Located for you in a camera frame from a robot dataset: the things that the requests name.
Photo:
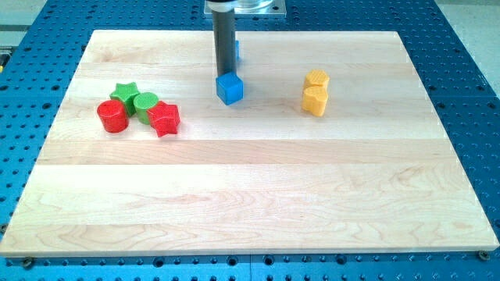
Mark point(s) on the blue cube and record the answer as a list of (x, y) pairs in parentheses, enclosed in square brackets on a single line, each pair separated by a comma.
[(229, 88)]

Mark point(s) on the gray cylindrical pusher rod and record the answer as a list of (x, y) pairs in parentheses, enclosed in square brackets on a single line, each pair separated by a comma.
[(223, 26)]

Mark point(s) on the clear acrylic mount plate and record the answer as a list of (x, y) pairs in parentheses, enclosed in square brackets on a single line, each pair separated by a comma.
[(245, 9)]

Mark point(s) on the yellow hexagon block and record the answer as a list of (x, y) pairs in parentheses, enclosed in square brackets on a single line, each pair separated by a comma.
[(316, 78)]

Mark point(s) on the left board clamp screw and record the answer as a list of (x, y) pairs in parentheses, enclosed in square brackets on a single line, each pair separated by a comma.
[(27, 263)]

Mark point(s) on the red cylinder block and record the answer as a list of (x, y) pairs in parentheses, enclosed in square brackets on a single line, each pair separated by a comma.
[(113, 116)]

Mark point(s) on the green cylinder block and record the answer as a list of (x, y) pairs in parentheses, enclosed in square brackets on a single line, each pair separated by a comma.
[(142, 103)]

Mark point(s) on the green star block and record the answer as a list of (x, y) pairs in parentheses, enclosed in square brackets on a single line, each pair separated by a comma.
[(126, 93)]

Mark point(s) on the red star block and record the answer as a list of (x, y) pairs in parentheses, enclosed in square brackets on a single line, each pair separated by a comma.
[(164, 118)]

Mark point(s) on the board clamp screw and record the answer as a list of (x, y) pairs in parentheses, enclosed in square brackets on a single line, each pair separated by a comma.
[(483, 255), (27, 263)]

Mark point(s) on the right board clamp screw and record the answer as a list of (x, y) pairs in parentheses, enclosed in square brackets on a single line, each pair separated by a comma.
[(483, 255)]

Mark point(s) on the yellow heart block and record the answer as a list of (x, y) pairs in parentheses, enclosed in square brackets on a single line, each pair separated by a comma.
[(314, 100)]

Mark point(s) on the blue block behind rod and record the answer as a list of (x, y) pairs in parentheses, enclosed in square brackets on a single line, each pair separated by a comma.
[(237, 50)]

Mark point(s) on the light wooden board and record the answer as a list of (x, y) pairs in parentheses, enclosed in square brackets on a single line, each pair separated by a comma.
[(376, 173)]

